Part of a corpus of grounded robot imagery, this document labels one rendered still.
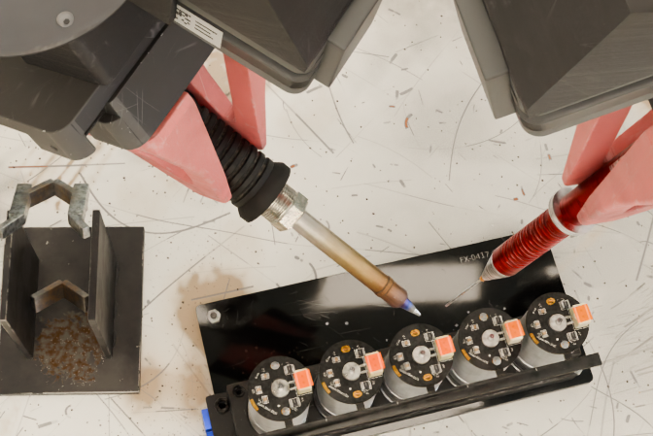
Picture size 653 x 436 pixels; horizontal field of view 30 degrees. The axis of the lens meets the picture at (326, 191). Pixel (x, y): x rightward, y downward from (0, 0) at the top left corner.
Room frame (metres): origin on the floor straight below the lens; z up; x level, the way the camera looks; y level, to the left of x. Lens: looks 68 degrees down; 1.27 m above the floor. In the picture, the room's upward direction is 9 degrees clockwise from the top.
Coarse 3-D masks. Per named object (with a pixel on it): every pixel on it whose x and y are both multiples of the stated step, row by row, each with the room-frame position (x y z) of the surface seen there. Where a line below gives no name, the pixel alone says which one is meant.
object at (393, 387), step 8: (416, 352) 0.12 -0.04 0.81; (384, 360) 0.12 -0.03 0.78; (416, 360) 0.12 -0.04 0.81; (424, 360) 0.12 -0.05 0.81; (384, 368) 0.12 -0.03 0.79; (392, 368) 0.11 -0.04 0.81; (384, 376) 0.12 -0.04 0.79; (392, 376) 0.11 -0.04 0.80; (384, 384) 0.11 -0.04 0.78; (392, 384) 0.11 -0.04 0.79; (400, 384) 0.11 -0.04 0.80; (384, 392) 0.11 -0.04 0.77; (392, 392) 0.11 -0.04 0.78; (400, 392) 0.11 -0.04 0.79; (408, 392) 0.11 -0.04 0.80; (416, 392) 0.11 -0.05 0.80; (424, 392) 0.11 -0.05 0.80; (392, 400) 0.11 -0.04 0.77
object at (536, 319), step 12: (540, 300) 0.15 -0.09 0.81; (564, 300) 0.15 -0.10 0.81; (576, 300) 0.15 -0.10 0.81; (528, 312) 0.14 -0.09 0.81; (540, 312) 0.15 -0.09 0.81; (552, 312) 0.15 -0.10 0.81; (564, 312) 0.15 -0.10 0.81; (528, 324) 0.14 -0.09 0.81; (540, 324) 0.14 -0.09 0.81; (588, 324) 0.14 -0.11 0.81; (540, 336) 0.14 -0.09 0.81; (552, 336) 0.14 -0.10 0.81; (564, 336) 0.14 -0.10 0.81; (576, 336) 0.14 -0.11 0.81; (540, 348) 0.13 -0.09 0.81; (552, 348) 0.13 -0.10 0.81; (576, 348) 0.13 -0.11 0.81
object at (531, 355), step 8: (520, 320) 0.15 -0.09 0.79; (552, 320) 0.14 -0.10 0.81; (552, 328) 0.14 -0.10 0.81; (560, 328) 0.14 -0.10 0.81; (528, 336) 0.14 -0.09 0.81; (528, 344) 0.13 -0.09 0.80; (520, 352) 0.13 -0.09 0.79; (528, 352) 0.13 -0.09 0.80; (536, 352) 0.13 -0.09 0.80; (544, 352) 0.13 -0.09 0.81; (520, 360) 0.13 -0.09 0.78; (528, 360) 0.13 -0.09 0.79; (536, 360) 0.13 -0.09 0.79; (544, 360) 0.13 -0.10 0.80; (552, 360) 0.13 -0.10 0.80; (560, 360) 0.13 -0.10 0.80; (520, 368) 0.13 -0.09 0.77; (528, 368) 0.13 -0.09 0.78
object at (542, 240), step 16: (592, 176) 0.15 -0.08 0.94; (560, 192) 0.15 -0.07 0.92; (576, 192) 0.15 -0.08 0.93; (592, 192) 0.15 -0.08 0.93; (560, 208) 0.15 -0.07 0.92; (576, 208) 0.14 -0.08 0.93; (528, 224) 0.15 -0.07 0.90; (544, 224) 0.14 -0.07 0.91; (560, 224) 0.14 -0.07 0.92; (576, 224) 0.14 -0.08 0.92; (592, 224) 0.14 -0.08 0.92; (512, 240) 0.14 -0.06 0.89; (528, 240) 0.14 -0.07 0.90; (544, 240) 0.14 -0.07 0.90; (560, 240) 0.14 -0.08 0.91; (496, 256) 0.14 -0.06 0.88; (512, 256) 0.14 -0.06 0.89; (528, 256) 0.14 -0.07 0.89; (512, 272) 0.14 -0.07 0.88
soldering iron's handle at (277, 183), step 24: (192, 96) 0.18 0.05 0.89; (216, 120) 0.17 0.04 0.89; (216, 144) 0.16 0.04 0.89; (240, 144) 0.17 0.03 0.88; (240, 168) 0.16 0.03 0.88; (264, 168) 0.16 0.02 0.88; (288, 168) 0.16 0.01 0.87; (240, 192) 0.15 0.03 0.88; (264, 192) 0.15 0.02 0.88; (240, 216) 0.15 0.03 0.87
